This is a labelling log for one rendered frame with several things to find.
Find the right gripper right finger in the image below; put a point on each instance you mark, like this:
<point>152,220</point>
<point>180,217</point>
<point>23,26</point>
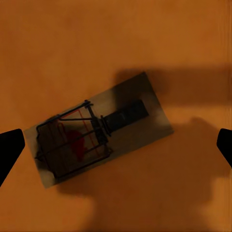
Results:
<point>224,143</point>

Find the cabinet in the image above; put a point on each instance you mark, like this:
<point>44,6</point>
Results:
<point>54,54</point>

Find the mousetrap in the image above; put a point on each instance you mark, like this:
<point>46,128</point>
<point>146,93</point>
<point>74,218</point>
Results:
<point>105,127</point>

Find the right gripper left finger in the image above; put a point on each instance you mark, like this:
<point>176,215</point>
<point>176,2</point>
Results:
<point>12,144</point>

